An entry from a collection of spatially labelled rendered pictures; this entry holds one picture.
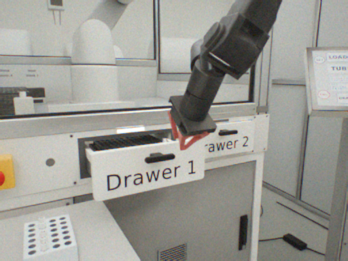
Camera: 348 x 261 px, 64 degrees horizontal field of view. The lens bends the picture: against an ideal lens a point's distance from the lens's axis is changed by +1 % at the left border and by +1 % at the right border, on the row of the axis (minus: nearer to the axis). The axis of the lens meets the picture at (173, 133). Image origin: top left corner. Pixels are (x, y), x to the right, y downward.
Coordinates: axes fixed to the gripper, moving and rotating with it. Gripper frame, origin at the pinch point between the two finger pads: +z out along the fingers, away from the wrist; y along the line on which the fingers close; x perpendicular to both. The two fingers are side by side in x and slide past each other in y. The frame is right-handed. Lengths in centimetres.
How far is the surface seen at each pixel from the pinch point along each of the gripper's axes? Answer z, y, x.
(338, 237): 53, -24, -83
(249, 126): 15.8, 14.5, -38.9
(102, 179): 9.1, 0.1, 16.7
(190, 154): 8.0, 1.5, -6.0
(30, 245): 10.7, -9.7, 31.4
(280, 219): 127, 9, -129
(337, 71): -1, 22, -78
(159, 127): 13.7, 17.1, -4.6
